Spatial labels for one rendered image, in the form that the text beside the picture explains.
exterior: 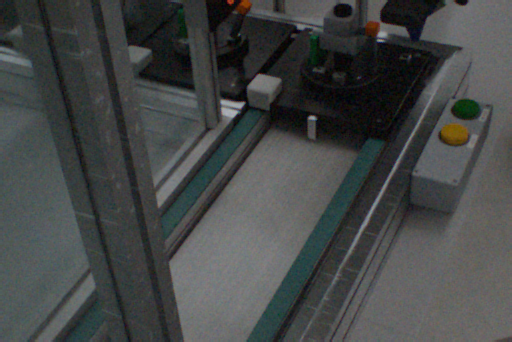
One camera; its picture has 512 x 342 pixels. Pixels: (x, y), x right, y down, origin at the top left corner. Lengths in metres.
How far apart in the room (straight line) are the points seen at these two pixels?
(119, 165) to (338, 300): 0.66
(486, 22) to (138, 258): 1.40
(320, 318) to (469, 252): 0.32
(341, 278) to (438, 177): 0.24
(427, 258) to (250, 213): 0.27
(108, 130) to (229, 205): 0.84
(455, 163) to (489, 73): 0.41
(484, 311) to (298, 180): 0.33
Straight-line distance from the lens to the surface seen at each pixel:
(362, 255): 1.05
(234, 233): 1.14
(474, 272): 1.18
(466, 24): 1.73
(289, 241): 1.13
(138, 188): 0.39
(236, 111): 1.29
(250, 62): 1.39
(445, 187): 1.17
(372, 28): 1.28
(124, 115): 0.36
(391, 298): 1.13
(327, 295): 1.01
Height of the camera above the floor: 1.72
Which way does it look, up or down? 40 degrees down
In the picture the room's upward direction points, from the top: 4 degrees counter-clockwise
